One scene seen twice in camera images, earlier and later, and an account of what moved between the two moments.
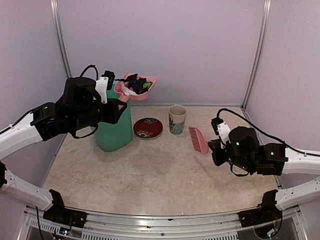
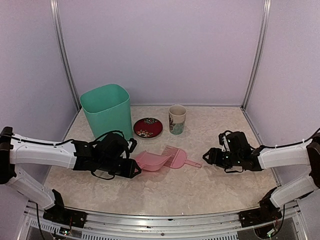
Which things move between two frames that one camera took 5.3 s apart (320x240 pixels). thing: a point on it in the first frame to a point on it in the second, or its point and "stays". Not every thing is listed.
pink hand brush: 199,141 to 178,158
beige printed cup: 177,114 stays
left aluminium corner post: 59,24 stays
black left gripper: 113,115 to 130,171
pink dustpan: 123,95 to 151,162
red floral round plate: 148,127 stays
